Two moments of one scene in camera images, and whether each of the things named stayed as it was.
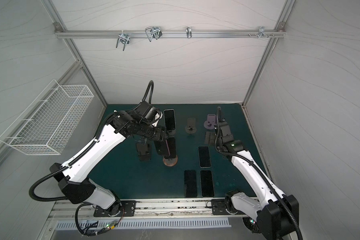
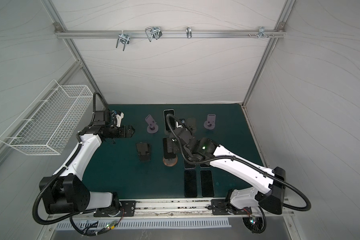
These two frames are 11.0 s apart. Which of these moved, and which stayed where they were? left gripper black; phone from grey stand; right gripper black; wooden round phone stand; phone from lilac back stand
Moved: right gripper black; left gripper black
Stayed: wooden round phone stand; phone from grey stand; phone from lilac back stand
